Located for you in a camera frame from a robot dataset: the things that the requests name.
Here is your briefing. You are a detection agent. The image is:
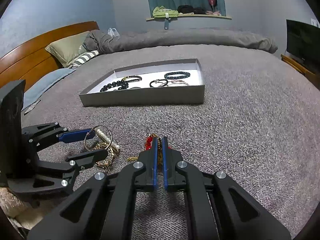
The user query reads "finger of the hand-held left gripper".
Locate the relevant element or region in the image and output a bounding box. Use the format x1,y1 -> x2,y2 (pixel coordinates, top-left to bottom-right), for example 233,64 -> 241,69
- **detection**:
21,122 -> 96,153
7,149 -> 108,196

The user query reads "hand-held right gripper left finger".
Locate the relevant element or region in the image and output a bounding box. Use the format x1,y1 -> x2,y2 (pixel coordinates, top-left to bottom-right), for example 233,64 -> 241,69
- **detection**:
27,136 -> 158,240

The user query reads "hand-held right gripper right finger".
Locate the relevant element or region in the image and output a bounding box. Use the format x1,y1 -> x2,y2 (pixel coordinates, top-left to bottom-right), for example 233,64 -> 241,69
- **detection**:
162,136 -> 292,240

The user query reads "silver metal ring bangle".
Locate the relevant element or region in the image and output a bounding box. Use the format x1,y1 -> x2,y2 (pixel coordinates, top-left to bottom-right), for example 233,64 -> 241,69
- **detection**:
84,125 -> 113,151

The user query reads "gold chain bracelet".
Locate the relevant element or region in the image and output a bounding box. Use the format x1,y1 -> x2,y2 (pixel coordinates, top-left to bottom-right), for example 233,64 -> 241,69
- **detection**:
92,142 -> 118,173

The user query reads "red bead bracelet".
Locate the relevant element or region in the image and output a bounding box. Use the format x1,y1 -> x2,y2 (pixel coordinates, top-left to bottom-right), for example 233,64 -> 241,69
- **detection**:
144,134 -> 173,151

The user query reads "white pearl bracelet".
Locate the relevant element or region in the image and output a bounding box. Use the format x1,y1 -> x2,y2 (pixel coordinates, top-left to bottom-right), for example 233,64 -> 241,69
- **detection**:
96,129 -> 120,152

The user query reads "large dark wooden bead bracelet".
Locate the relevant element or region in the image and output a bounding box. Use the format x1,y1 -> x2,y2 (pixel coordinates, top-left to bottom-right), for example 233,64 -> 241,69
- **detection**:
100,79 -> 129,92

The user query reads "grey cardboard box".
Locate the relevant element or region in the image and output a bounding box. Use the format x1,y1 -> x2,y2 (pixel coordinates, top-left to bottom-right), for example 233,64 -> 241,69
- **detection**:
79,58 -> 205,107

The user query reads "black cord bracelet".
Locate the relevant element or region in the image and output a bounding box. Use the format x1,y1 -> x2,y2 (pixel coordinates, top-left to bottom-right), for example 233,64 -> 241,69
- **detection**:
149,79 -> 169,88

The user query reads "blue beaded bracelet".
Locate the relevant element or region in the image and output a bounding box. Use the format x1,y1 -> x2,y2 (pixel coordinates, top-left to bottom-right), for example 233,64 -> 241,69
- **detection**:
164,72 -> 191,79

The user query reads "small plaid cloth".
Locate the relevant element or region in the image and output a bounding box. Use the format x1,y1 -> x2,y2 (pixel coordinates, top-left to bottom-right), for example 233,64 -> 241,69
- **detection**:
23,100 -> 40,115

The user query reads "light blue blanket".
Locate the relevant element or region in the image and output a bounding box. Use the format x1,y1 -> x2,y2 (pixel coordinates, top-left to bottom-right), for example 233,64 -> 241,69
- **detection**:
21,68 -> 77,109

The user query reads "grey striped pillow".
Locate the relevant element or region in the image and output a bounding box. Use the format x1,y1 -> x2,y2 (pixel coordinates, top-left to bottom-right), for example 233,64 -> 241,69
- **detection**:
67,50 -> 100,68

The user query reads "grey bedspread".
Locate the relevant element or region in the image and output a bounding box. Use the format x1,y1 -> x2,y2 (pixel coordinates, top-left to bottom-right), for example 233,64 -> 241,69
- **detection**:
0,44 -> 320,240

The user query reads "wooden headboard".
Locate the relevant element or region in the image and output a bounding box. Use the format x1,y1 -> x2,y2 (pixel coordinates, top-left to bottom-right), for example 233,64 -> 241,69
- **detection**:
0,21 -> 100,93

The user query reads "olive green pillow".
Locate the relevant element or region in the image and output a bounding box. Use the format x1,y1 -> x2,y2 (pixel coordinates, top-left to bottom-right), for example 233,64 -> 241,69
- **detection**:
45,31 -> 90,68

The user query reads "grey duvet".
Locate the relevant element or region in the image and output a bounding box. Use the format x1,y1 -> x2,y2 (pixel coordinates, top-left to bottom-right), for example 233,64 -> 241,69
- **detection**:
83,27 -> 278,54

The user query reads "wooden window sill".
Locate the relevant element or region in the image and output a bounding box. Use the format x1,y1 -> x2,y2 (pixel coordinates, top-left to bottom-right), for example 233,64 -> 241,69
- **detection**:
146,14 -> 232,22

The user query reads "green cloth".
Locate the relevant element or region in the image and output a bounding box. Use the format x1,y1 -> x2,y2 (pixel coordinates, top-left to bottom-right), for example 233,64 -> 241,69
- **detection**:
152,6 -> 179,18

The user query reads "black cloth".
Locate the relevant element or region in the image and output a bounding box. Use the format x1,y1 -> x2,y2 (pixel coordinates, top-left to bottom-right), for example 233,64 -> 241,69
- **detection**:
177,4 -> 206,15

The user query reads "wooden television stand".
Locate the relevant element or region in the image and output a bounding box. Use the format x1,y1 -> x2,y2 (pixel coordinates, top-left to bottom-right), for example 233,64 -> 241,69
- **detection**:
280,54 -> 320,90

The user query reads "black television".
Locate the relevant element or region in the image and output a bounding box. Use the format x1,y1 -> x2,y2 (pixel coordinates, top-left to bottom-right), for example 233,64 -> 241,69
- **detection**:
286,19 -> 320,67

